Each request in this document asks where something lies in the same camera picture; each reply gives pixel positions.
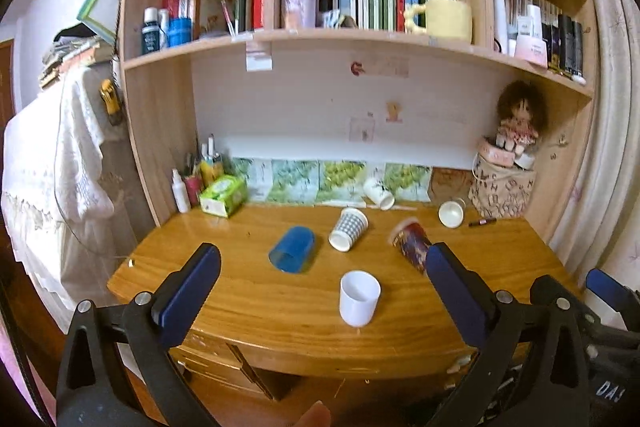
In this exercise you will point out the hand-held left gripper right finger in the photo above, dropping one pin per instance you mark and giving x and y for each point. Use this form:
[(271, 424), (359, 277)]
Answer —
[(457, 302)]

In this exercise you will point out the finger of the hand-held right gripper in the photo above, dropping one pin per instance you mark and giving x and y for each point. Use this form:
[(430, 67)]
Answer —
[(544, 288), (607, 287)]

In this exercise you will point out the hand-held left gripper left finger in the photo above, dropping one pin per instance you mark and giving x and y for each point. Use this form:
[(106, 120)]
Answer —
[(187, 294)]

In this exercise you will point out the red and blue paper cup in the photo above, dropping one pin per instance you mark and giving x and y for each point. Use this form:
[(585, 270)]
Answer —
[(411, 243)]

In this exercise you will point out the small white paper cup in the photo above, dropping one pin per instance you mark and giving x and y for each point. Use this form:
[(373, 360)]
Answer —
[(450, 212)]

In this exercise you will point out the plain white plastic cup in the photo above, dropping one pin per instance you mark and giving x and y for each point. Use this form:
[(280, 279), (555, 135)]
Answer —
[(359, 299)]

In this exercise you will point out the blue plastic cup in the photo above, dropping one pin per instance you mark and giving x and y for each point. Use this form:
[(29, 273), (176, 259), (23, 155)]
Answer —
[(294, 249)]

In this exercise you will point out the white dotted paper cup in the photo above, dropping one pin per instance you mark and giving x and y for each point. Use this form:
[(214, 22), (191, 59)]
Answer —
[(349, 229)]

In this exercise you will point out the white paper cup black print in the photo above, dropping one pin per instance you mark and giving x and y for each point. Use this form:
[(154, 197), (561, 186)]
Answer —
[(378, 194)]

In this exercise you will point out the blue cup with lid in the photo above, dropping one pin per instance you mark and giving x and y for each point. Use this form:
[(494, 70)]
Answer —
[(180, 32)]

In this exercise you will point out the person's left hand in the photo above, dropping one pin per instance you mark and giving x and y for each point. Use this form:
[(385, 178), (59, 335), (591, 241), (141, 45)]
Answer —
[(314, 416)]

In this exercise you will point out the wooden desk drawer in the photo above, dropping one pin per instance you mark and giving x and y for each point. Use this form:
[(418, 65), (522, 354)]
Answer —
[(220, 364)]

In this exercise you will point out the black marker pen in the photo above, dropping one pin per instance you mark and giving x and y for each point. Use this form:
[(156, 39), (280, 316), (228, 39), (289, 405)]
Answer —
[(481, 222)]

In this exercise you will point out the white spray bottle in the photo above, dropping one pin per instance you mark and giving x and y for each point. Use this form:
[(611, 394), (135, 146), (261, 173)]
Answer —
[(180, 193)]

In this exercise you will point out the letter print fabric basket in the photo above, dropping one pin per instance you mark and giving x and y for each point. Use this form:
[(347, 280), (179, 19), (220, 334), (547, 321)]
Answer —
[(502, 194)]

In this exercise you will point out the pink pen holder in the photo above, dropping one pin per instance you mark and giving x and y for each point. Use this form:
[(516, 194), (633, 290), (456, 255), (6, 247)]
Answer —
[(193, 191)]

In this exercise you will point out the green tissue box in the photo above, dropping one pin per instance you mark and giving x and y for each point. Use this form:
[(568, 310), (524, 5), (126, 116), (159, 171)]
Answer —
[(223, 197)]

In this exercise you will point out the brown card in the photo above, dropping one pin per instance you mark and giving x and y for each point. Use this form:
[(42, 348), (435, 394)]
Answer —
[(450, 184)]

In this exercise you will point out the yellow pen holder with pens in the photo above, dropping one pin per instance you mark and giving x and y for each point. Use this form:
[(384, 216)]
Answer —
[(211, 169)]

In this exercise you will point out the green landscape card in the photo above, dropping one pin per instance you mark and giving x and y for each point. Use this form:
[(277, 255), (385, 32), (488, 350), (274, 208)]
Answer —
[(295, 182), (340, 179), (252, 179), (407, 179)]

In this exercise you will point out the pink patterned box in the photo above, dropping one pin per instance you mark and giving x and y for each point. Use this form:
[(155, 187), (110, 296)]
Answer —
[(495, 153)]

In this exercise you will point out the white lace cloth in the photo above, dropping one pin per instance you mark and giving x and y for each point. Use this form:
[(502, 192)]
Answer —
[(50, 187)]

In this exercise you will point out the curly-haired rag doll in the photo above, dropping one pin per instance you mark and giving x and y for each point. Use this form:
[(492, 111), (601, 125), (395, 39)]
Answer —
[(520, 114)]

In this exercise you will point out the wooden bookshelf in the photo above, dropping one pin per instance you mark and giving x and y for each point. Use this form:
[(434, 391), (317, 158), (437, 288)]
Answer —
[(160, 117)]

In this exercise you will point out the white curtain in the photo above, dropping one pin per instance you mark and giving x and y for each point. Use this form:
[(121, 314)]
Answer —
[(615, 107)]

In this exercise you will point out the pink and white carton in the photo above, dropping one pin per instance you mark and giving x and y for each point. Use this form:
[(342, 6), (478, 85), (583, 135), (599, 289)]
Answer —
[(531, 49)]

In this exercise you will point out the black cosmetic bottles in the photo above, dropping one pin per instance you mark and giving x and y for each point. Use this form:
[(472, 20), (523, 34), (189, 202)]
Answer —
[(567, 44)]

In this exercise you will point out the white paper note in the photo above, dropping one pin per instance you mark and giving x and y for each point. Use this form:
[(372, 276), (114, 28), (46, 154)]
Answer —
[(259, 57)]

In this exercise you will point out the dark blue bottle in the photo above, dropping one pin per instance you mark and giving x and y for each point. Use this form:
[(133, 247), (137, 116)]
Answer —
[(150, 34)]

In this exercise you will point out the pile of old books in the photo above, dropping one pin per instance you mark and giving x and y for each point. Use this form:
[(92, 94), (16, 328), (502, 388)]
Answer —
[(75, 57)]

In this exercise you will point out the slim white bottle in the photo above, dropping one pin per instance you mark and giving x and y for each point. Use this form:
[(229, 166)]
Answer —
[(164, 29)]

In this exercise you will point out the yellow ceramic mug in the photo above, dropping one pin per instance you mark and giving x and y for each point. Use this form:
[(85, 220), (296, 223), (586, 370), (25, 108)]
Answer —
[(445, 19)]

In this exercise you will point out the brown picture box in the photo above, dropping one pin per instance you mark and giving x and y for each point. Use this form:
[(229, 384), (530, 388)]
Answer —
[(212, 7)]

